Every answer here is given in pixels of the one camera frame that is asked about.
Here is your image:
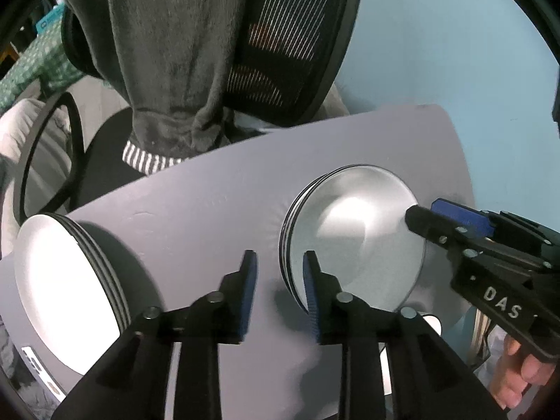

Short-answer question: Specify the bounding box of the stack of shallow white bowls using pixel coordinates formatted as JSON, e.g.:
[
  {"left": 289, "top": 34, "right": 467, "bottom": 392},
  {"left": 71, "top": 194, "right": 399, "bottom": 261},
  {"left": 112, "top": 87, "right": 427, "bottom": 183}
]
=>
[{"left": 279, "top": 164, "right": 425, "bottom": 311}]

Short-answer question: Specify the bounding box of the stack of white plates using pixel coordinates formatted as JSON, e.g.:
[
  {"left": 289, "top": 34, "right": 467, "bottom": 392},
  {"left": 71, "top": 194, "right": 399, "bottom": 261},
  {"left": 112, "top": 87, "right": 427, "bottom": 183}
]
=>
[{"left": 13, "top": 213, "right": 131, "bottom": 376}]

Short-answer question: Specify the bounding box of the person's right hand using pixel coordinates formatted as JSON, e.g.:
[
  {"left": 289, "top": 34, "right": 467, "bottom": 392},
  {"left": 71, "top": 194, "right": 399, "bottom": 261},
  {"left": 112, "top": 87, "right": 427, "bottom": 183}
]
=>
[{"left": 489, "top": 335, "right": 556, "bottom": 410}]

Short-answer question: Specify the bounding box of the black mesh office chair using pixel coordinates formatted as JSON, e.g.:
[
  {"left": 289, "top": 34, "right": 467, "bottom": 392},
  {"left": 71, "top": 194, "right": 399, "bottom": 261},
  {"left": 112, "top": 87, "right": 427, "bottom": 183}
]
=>
[{"left": 13, "top": 0, "right": 359, "bottom": 224}]

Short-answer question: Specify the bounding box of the dark grey hoodie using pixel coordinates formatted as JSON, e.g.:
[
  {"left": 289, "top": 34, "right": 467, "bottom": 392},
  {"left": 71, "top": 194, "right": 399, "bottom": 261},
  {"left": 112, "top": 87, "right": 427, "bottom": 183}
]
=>
[{"left": 61, "top": 0, "right": 264, "bottom": 173}]

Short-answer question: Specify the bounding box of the green checkered cloth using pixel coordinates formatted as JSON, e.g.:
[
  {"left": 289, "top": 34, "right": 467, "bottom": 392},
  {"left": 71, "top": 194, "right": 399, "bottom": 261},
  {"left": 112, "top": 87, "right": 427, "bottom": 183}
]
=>
[{"left": 1, "top": 17, "right": 84, "bottom": 114}]

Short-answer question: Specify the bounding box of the teal box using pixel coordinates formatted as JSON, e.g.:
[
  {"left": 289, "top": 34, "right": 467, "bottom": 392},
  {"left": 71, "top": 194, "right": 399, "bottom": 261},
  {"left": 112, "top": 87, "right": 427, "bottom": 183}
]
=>
[{"left": 35, "top": 2, "right": 65, "bottom": 34}]

